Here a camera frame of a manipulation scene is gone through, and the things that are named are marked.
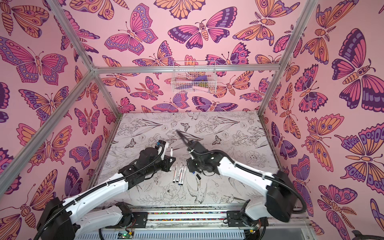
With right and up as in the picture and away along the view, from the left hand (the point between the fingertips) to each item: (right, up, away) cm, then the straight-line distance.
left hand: (176, 157), depth 78 cm
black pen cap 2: (+12, -13, +9) cm, 20 cm away
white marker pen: (-2, +3, -2) cm, 4 cm away
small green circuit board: (-24, -37, -6) cm, 44 cm away
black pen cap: (+9, -11, +12) cm, 18 cm away
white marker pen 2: (0, -12, +11) cm, 16 cm away
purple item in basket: (+15, +48, +17) cm, 53 cm away
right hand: (+7, -2, +1) cm, 7 cm away
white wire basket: (+9, +44, +15) cm, 47 cm away
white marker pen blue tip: (+2, -12, +10) cm, 15 cm away
